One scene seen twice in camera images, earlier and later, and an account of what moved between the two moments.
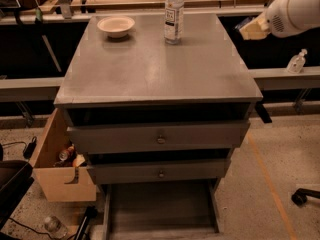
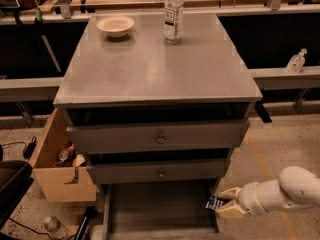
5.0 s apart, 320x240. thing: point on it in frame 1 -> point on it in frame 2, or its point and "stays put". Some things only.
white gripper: [279, 20] -> [249, 197]
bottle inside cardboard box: [64, 154] stays put
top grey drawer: [141, 137] stays put
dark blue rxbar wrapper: [244, 22] -> [216, 202]
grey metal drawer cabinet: [157, 122] stays put
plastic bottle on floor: [55, 227] stays put
